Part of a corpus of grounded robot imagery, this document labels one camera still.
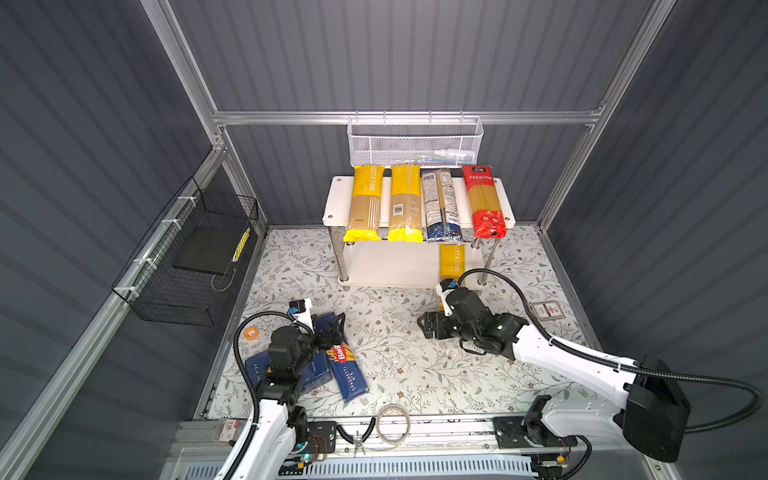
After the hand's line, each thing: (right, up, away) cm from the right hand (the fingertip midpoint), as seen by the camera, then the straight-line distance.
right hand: (430, 322), depth 81 cm
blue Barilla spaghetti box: (-24, -13, +1) cm, 27 cm away
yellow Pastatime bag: (+10, +15, +17) cm, 25 cm away
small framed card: (+39, +1, +13) cm, 42 cm away
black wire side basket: (-62, +14, -9) cm, 64 cm away
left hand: (-28, +2, +1) cm, 28 cm away
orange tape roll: (-54, -6, +10) cm, 56 cm away
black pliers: (-19, -28, -9) cm, 35 cm away
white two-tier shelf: (-14, +16, +18) cm, 27 cm away
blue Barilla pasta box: (-30, -13, -4) cm, 33 cm away
